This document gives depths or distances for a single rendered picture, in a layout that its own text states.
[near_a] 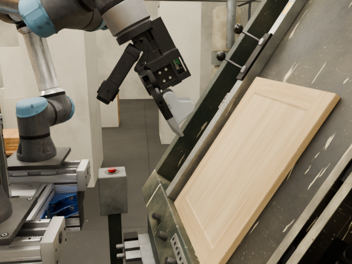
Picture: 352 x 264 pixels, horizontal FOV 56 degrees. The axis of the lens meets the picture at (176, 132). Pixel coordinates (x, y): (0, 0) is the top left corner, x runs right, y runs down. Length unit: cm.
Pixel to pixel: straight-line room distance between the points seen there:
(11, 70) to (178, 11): 255
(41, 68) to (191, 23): 361
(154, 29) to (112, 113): 559
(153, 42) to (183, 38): 428
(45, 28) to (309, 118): 63
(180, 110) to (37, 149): 87
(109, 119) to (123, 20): 563
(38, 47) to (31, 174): 51
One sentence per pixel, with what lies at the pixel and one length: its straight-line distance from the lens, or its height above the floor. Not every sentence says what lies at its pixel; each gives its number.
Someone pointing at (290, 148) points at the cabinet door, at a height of 122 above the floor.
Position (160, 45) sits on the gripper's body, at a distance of 59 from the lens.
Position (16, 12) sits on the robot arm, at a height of 154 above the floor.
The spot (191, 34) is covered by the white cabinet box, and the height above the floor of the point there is 161.
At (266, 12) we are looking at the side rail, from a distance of 157.
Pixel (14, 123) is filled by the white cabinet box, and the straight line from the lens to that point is 550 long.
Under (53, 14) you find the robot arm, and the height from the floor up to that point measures 153.
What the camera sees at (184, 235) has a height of 90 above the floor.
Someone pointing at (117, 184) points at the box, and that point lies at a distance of 146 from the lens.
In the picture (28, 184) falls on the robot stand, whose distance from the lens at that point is 143.
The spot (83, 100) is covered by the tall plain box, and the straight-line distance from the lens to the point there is 342.
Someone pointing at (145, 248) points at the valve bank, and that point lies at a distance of 132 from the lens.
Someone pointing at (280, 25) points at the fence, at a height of 155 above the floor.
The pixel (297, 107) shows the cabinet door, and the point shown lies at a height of 131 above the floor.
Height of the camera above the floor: 148
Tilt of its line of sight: 15 degrees down
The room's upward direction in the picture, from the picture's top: straight up
